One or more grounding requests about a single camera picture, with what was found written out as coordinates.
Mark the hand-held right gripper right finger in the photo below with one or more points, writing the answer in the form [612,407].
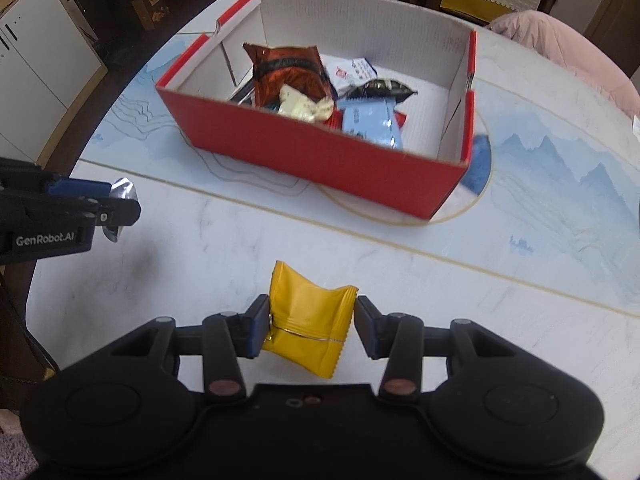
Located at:
[365,329]

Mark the light blue snack packet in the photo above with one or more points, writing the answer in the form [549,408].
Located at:
[370,120]

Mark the brown cardboard box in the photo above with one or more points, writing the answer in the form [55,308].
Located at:
[150,10]

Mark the white cabinet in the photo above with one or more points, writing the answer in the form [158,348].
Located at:
[40,60]

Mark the copper brown snack packet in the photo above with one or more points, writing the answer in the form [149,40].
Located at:
[287,72]

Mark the pale yellow snack packet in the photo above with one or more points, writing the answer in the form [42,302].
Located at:
[300,105]

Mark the red cardboard box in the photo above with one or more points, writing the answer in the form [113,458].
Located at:
[320,170]

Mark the white snack packet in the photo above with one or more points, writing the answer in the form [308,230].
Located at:
[345,75]

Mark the small dark brown packet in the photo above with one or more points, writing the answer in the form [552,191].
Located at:
[244,95]

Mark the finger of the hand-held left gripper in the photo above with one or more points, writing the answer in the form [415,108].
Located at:
[75,188]
[117,212]

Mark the purple fuzzy cloth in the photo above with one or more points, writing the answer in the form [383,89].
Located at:
[15,455]

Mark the silver foil chocolate packet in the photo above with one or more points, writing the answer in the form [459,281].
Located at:
[125,189]

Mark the pink padded jacket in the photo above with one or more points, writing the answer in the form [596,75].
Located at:
[560,45]

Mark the black snack packet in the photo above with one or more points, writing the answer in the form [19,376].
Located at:
[375,90]

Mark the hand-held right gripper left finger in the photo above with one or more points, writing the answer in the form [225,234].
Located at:
[260,326]

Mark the red snack packet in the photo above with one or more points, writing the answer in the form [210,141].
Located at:
[332,120]

